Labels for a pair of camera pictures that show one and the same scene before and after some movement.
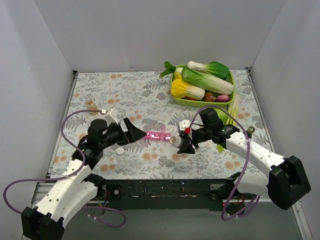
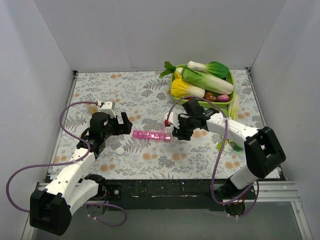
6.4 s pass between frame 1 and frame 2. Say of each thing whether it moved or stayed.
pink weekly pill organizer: stayed
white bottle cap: stayed
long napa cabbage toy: stayed
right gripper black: moved
